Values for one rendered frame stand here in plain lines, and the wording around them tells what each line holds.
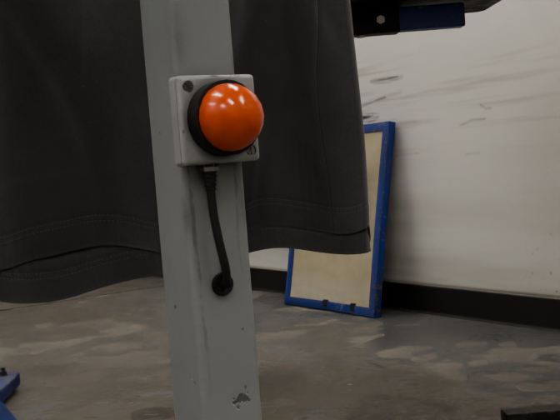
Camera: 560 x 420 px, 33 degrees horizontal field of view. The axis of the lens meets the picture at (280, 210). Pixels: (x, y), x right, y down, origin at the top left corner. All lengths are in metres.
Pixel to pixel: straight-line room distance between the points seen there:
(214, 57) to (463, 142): 2.92
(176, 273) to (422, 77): 3.07
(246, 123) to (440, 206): 3.06
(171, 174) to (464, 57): 2.92
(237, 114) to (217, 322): 0.12
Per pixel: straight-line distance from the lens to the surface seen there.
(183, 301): 0.56
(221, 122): 0.51
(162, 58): 0.56
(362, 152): 0.97
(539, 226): 3.24
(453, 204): 3.51
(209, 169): 0.54
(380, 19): 2.05
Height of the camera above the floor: 0.62
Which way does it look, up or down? 3 degrees down
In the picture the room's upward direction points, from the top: 4 degrees counter-clockwise
